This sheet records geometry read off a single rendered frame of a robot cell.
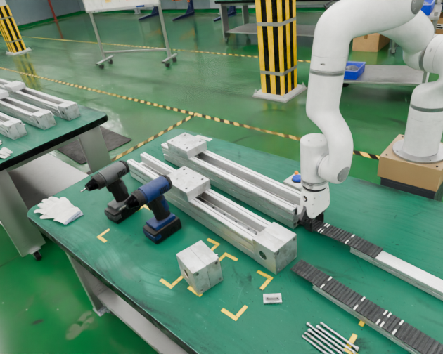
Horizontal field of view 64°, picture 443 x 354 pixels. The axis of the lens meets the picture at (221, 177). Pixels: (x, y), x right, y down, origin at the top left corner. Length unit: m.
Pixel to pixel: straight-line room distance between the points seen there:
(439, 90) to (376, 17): 0.46
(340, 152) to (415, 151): 0.54
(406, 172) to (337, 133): 0.55
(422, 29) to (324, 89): 0.36
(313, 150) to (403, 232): 0.44
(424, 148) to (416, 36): 0.45
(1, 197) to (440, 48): 2.29
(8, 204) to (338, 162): 2.02
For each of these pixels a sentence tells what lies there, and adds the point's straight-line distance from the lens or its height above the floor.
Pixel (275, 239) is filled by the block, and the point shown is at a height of 0.87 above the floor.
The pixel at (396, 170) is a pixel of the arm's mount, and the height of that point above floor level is 0.83.
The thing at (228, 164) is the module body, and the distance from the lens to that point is 1.49.
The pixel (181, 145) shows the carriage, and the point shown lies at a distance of 1.62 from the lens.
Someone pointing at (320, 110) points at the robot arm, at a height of 1.22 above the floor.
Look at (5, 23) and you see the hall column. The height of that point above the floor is 0.72.
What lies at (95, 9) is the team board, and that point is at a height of 0.99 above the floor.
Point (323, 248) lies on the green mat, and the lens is 1.21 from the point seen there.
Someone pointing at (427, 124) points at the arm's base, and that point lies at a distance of 1.45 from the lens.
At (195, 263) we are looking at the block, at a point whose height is 0.87.
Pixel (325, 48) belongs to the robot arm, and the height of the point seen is 1.38.
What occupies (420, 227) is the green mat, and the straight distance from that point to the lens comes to 1.34.
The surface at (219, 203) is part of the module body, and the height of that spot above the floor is 0.85.
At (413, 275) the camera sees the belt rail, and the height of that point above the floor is 0.81.
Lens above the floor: 1.63
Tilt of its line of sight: 33 degrees down
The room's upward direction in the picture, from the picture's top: 9 degrees counter-clockwise
